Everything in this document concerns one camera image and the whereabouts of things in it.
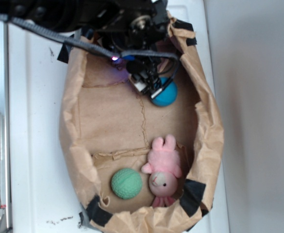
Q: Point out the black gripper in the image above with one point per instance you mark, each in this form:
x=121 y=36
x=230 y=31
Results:
x=130 y=24

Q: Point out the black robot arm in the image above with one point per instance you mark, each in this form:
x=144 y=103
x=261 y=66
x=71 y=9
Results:
x=59 y=16

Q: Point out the blue dimpled ball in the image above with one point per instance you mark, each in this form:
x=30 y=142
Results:
x=166 y=97

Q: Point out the brown paper bag container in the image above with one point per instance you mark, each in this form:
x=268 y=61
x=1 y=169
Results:
x=106 y=125

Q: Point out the pink plush bunny toy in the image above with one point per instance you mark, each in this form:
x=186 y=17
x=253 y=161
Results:
x=164 y=169

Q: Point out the green dimpled ball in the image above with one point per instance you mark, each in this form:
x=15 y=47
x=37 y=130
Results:
x=126 y=183

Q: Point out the small white camera module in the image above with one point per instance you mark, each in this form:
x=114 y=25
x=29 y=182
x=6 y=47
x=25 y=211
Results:
x=145 y=78

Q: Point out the aluminium frame rail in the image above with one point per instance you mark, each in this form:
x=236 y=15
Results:
x=6 y=223

